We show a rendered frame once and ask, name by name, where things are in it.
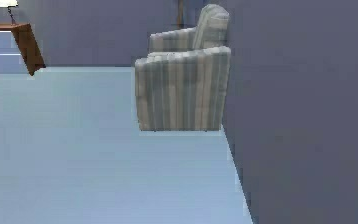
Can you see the grey striped armchair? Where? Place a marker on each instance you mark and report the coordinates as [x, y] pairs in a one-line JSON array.
[[182, 90]]

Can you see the brown wooden post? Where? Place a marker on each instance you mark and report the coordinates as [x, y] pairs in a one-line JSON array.
[[180, 13]]

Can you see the brown wooden table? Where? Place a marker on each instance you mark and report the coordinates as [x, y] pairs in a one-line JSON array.
[[28, 46]]

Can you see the white shade table lamp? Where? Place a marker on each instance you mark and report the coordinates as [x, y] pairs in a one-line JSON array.
[[7, 4]]

